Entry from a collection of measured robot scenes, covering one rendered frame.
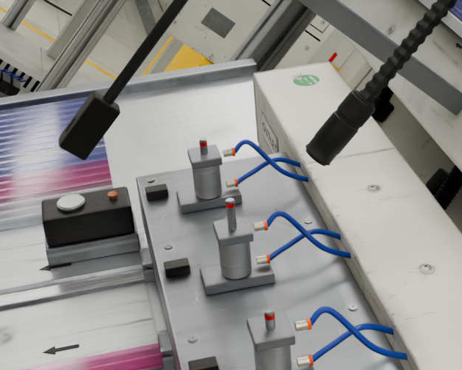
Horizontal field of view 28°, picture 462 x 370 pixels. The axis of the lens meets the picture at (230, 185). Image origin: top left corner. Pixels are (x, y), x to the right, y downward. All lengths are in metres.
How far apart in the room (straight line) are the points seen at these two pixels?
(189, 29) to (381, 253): 1.31
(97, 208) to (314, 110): 0.21
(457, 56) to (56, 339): 0.38
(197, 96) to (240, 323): 0.49
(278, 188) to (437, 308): 0.21
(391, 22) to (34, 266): 0.38
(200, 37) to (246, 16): 0.10
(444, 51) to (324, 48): 1.30
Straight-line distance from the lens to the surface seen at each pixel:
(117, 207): 0.79
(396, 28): 0.83
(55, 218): 0.79
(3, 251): 0.85
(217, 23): 1.91
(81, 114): 0.63
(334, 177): 0.73
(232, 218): 0.63
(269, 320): 0.54
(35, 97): 1.09
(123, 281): 0.78
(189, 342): 0.61
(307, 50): 1.98
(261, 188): 0.76
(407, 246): 0.65
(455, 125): 0.70
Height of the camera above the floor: 1.40
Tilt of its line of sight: 17 degrees down
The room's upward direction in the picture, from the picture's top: 39 degrees clockwise
